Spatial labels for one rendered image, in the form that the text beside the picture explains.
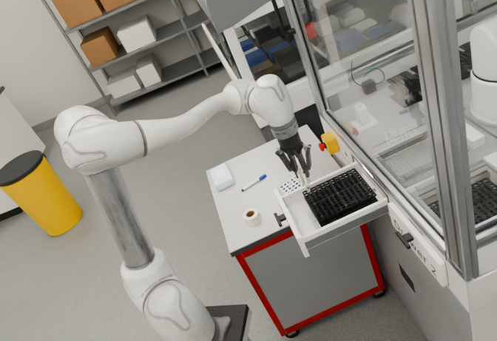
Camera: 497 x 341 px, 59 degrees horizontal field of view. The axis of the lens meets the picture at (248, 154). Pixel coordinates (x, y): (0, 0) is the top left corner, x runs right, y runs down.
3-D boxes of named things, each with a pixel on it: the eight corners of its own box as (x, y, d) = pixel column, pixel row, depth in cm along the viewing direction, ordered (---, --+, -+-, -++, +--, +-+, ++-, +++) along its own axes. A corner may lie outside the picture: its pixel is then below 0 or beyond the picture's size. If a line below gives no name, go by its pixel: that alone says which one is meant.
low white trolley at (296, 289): (285, 349, 219) (229, 252, 176) (254, 261, 270) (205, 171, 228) (391, 299, 219) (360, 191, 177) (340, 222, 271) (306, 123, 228)
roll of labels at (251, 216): (257, 227, 182) (254, 220, 180) (242, 225, 186) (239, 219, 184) (263, 214, 187) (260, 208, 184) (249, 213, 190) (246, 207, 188)
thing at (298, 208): (307, 250, 154) (302, 239, 150) (285, 206, 175) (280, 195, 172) (410, 203, 154) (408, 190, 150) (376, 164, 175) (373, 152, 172)
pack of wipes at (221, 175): (236, 183, 210) (232, 177, 208) (218, 192, 210) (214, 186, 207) (228, 168, 223) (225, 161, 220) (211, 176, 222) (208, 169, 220)
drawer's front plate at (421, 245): (443, 288, 127) (439, 265, 121) (392, 224, 151) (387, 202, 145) (448, 285, 127) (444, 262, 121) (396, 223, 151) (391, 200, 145)
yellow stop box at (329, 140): (329, 156, 189) (325, 143, 185) (322, 148, 195) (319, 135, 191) (340, 151, 189) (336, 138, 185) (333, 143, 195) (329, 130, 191)
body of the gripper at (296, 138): (272, 140, 146) (280, 161, 151) (296, 138, 142) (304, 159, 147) (277, 127, 151) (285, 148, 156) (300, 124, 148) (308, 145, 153)
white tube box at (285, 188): (290, 202, 187) (287, 195, 185) (279, 193, 194) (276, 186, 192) (313, 186, 190) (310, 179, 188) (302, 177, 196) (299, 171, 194)
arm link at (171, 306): (187, 369, 135) (151, 334, 122) (160, 333, 148) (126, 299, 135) (225, 329, 140) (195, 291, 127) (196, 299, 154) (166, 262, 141)
